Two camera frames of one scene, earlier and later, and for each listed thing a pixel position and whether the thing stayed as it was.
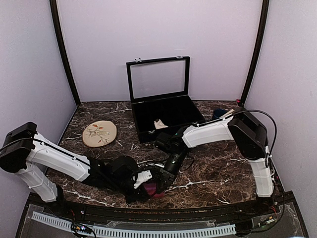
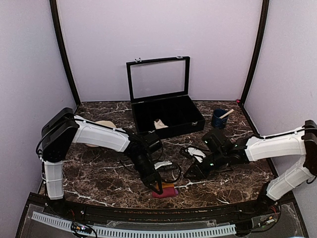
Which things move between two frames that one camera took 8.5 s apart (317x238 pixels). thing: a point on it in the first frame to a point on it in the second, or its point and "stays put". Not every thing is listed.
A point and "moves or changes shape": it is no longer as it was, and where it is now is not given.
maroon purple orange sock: x=151 y=188 moves or changes shape
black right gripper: x=166 y=175 to x=195 y=169
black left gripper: x=140 y=194 to x=149 y=178
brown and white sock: x=158 y=124 stays put
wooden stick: x=227 y=113 stays put
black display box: x=159 y=89 stays put
